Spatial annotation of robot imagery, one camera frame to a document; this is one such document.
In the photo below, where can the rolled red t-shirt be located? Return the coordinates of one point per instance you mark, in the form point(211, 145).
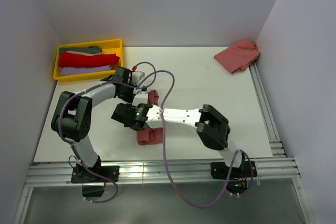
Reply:
point(69, 59)

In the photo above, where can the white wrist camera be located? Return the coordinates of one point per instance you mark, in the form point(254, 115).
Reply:
point(137, 77)
point(140, 97)

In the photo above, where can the yellow plastic tray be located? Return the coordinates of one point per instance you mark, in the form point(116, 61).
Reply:
point(110, 46)

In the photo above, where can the rolled grey t-shirt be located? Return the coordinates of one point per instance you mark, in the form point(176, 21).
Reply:
point(90, 49)

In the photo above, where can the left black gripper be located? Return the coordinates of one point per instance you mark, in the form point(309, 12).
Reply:
point(127, 99)

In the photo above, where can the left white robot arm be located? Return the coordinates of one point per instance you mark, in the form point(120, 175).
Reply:
point(72, 116)

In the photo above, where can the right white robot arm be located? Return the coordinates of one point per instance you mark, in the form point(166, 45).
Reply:
point(209, 124)

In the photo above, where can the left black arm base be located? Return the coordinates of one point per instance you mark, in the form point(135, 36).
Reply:
point(93, 186)

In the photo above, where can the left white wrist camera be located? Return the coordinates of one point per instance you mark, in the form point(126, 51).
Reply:
point(137, 77)

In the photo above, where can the folded salmon pink t-shirt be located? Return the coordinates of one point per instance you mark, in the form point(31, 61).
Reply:
point(239, 56)

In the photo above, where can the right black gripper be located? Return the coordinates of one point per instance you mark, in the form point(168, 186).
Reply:
point(127, 125)

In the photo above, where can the rolled beige t-shirt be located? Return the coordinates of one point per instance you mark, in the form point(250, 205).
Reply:
point(84, 53)

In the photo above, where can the salmon pink t-shirt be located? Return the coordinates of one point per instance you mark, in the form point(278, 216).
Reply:
point(239, 56)
point(150, 136)

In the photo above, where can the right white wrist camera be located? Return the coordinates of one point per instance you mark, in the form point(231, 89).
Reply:
point(140, 97)

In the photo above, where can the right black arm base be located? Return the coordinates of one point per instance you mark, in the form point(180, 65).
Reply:
point(238, 180)

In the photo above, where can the aluminium rail frame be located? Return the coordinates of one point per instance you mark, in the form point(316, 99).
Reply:
point(280, 166)

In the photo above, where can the rolled lilac t-shirt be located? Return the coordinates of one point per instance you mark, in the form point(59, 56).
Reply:
point(66, 71)

